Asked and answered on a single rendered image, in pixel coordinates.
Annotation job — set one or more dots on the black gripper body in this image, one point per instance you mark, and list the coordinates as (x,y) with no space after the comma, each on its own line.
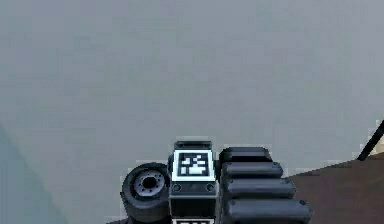
(146,190)

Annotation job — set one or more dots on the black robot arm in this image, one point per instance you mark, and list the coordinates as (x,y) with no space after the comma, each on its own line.
(256,188)

